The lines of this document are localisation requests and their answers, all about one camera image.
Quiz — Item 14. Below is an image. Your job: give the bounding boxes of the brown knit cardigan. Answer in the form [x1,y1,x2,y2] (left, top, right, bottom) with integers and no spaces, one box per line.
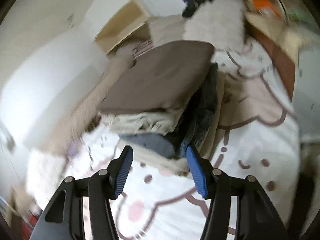
[98,40,215,114]

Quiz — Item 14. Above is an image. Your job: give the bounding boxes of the cream folded knit garment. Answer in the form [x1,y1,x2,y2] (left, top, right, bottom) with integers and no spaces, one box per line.
[120,64,223,176]

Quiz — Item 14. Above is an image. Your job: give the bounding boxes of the red plaid garment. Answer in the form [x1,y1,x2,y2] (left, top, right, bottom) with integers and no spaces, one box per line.
[22,215,38,240]

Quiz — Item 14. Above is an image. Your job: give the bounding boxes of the beige quilted duvet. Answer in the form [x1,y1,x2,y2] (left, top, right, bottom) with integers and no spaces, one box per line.
[25,54,135,155]

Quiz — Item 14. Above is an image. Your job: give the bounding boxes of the purple book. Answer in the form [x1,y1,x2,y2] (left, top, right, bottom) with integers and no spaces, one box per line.
[66,140,83,159]

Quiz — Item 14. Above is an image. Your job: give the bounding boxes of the wooden shelf right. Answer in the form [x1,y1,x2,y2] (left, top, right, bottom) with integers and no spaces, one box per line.
[94,0,151,54]

